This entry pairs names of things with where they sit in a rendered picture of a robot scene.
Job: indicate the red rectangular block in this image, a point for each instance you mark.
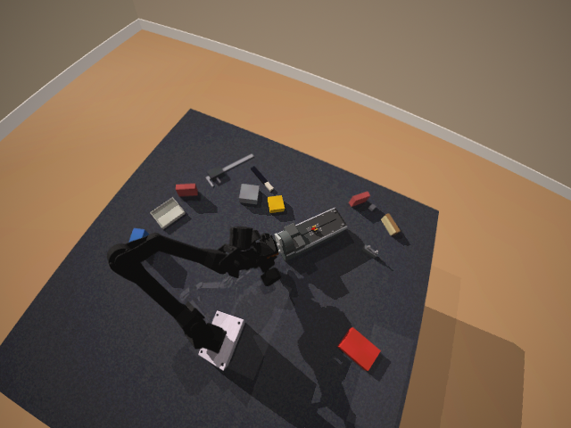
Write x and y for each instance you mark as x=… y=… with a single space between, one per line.
x=359 y=349
x=359 y=198
x=189 y=189

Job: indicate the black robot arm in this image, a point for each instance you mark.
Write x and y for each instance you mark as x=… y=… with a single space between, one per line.
x=125 y=260

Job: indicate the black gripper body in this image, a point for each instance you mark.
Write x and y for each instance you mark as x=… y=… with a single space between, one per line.
x=269 y=276

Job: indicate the yellow cube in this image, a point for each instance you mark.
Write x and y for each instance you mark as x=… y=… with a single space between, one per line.
x=276 y=204

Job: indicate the blue cube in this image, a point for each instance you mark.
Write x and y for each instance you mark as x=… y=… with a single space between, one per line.
x=138 y=233

